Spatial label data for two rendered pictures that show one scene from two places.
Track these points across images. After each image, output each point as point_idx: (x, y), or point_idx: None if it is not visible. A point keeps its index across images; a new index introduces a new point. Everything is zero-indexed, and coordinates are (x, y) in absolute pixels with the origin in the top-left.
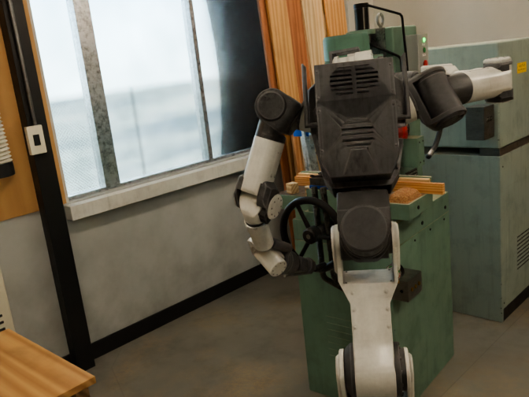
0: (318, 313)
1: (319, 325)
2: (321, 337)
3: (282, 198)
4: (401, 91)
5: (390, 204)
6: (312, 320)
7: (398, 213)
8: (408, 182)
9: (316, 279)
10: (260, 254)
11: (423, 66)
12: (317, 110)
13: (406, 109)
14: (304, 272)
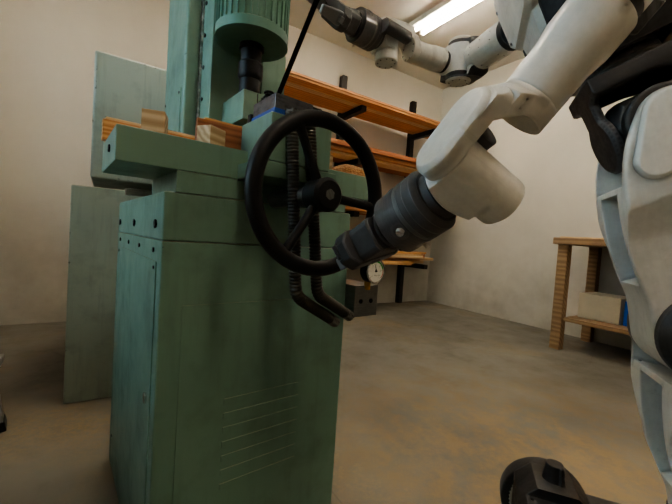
0: (204, 403)
1: (201, 430)
2: (203, 456)
3: (141, 136)
4: None
5: (357, 176)
6: (186, 427)
7: (365, 191)
8: None
9: (212, 324)
10: (487, 154)
11: (391, 17)
12: None
13: None
14: (391, 253)
